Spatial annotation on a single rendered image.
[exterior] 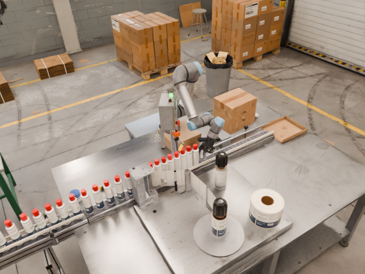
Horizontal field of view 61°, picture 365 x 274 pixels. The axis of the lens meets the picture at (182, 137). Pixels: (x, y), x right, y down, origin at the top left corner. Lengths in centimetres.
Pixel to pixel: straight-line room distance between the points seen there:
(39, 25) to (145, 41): 259
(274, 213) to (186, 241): 55
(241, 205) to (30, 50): 601
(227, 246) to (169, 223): 39
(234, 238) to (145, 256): 54
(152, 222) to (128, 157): 75
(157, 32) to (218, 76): 142
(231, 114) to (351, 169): 101
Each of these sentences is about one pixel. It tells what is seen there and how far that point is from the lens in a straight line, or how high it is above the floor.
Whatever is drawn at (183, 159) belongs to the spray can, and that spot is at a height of 101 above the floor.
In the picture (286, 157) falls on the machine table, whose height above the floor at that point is 83.
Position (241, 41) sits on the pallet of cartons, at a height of 52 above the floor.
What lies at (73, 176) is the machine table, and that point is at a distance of 257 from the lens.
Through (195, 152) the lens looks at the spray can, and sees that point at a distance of 227.
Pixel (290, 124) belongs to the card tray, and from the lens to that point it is 302.
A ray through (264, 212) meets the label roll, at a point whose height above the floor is 102.
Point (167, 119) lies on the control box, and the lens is 202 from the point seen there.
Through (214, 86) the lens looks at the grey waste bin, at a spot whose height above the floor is 24.
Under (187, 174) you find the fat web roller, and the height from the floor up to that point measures 105.
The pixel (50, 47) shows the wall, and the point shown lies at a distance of 737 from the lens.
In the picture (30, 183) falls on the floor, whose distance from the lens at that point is 398.
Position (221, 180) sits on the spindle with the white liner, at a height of 97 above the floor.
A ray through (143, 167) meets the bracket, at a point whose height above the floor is 114.
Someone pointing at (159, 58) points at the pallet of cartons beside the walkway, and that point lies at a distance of 569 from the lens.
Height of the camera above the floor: 249
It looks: 37 degrees down
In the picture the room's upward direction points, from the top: 3 degrees counter-clockwise
